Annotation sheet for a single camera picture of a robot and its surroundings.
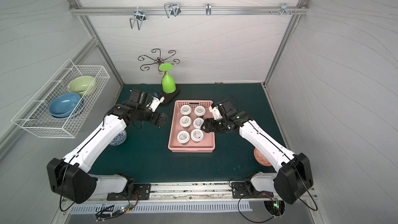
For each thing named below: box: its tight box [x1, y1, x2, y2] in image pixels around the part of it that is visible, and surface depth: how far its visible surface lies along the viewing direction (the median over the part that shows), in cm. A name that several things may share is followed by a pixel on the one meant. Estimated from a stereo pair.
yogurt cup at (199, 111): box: [193, 105, 206, 119], surface depth 98 cm
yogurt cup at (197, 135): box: [190, 128, 204, 144], surface depth 87 cm
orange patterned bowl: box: [253, 147, 272, 167], surface depth 84 cm
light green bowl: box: [67, 75, 96, 97], surface depth 73 cm
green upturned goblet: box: [159, 62, 177, 94], surface depth 91 cm
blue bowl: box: [48, 92, 81, 118], surface depth 65 cm
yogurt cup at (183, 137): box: [176, 130, 191, 144], surface depth 86 cm
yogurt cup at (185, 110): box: [179, 104, 192, 116], surface depth 98 cm
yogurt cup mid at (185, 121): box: [179, 115, 192, 128], surface depth 93 cm
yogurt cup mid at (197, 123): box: [192, 117, 205, 130], surface depth 92 cm
